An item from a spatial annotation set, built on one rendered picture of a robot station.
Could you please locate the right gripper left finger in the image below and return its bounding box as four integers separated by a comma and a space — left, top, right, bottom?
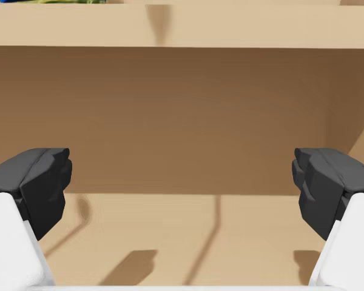
0, 147, 73, 287

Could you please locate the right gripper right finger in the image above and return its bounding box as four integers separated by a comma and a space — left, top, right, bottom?
292, 147, 364, 287

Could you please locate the green and blue rectangular can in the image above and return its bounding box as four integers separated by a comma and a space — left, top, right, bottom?
0, 0, 107, 5

